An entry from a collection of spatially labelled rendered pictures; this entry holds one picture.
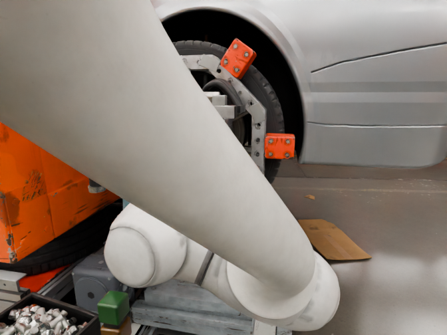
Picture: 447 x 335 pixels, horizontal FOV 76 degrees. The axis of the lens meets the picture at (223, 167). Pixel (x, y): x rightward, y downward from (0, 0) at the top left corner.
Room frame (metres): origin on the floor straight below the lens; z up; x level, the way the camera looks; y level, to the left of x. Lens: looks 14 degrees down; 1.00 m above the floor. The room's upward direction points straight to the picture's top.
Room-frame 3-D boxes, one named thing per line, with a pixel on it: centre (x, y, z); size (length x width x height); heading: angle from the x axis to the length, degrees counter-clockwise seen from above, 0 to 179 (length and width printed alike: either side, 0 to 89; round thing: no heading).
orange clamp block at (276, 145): (0.88, -0.18, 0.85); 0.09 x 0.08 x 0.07; 78
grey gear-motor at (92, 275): (1.07, 0.42, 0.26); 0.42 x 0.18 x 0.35; 168
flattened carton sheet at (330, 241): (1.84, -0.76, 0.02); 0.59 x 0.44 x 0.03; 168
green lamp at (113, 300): (0.43, 0.19, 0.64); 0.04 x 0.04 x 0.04; 78
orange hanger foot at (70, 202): (1.17, 0.61, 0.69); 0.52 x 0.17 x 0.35; 168
